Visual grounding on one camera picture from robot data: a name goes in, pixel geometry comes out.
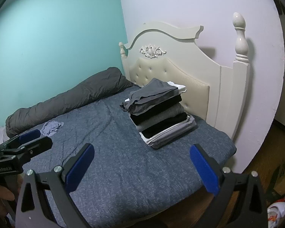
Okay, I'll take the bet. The light grey bed sheet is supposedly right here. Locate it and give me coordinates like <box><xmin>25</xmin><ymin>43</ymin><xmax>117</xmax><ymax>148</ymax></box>
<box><xmin>0</xmin><ymin>126</ymin><xmax>10</xmax><ymax>144</ymax></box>

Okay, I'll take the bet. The light blue crumpled garment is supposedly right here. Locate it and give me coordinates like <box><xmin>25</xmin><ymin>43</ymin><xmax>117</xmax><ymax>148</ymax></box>
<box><xmin>40</xmin><ymin>120</ymin><xmax>64</xmax><ymax>137</ymax></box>

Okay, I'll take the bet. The person left hand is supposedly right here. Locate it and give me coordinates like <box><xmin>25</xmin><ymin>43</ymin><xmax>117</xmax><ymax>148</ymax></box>
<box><xmin>0</xmin><ymin>186</ymin><xmax>15</xmax><ymax>219</ymax></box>

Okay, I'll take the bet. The cardboard box right floor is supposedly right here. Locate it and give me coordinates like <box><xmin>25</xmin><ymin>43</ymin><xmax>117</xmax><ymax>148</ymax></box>
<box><xmin>273</xmin><ymin>161</ymin><xmax>285</xmax><ymax>196</ymax></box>

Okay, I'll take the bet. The grey folded garment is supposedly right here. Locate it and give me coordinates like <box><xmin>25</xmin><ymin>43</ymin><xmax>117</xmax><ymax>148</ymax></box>
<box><xmin>131</xmin><ymin>103</ymin><xmax>185</xmax><ymax>132</ymax></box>

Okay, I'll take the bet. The white folded garment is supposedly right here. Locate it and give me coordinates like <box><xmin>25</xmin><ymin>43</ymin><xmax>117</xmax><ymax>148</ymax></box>
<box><xmin>167</xmin><ymin>81</ymin><xmax>187</xmax><ymax>94</ymax></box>

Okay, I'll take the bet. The black folded garment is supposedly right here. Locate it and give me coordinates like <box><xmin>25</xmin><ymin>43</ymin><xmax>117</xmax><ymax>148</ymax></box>
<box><xmin>130</xmin><ymin>95</ymin><xmax>187</xmax><ymax>139</ymax></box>

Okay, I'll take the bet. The rolled dark grey duvet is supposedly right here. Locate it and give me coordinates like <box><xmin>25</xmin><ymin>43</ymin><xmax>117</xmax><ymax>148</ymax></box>
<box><xmin>6</xmin><ymin>67</ymin><xmax>133</xmax><ymax>138</ymax></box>

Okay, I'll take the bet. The grey shorts garment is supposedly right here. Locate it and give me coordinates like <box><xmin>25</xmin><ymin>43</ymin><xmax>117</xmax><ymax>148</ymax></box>
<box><xmin>120</xmin><ymin>78</ymin><xmax>179</xmax><ymax>115</ymax></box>

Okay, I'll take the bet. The white red item on floor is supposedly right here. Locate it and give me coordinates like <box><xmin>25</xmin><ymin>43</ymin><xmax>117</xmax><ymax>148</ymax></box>
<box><xmin>267</xmin><ymin>202</ymin><xmax>285</xmax><ymax>228</ymax></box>

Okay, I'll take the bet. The dark blue patterned bedspread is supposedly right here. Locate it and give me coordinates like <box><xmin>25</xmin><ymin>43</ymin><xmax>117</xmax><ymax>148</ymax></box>
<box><xmin>23</xmin><ymin>86</ymin><xmax>236</xmax><ymax>227</ymax></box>

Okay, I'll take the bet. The cream tufted headboard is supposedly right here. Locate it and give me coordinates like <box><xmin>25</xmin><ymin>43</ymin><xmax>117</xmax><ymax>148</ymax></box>
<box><xmin>119</xmin><ymin>12</ymin><xmax>250</xmax><ymax>139</ymax></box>

